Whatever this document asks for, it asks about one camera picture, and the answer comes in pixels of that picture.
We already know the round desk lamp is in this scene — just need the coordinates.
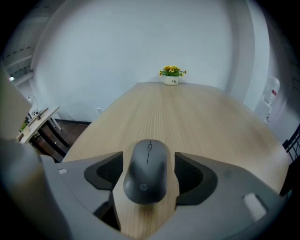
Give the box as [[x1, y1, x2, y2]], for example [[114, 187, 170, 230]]
[[26, 94, 39, 116]]

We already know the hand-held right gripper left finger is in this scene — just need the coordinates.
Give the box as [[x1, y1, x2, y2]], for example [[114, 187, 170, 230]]
[[39, 151, 132, 240]]

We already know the white pot of yellow flowers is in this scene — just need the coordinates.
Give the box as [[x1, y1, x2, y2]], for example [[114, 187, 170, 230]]
[[159, 65, 188, 86]]

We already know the person's white shirt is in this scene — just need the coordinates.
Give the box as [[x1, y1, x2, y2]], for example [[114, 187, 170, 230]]
[[0, 67, 71, 240]]

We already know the black mouse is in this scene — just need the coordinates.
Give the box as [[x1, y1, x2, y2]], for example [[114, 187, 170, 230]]
[[123, 139, 170, 205]]

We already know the light wooden side desk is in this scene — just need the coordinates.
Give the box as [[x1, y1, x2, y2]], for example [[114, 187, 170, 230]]
[[15, 105, 63, 144]]

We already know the white water dispenser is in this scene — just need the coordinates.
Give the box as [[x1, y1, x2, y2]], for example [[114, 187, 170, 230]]
[[254, 76, 281, 124]]

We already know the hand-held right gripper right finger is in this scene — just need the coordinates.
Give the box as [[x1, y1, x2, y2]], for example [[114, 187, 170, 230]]
[[150, 151, 289, 240]]

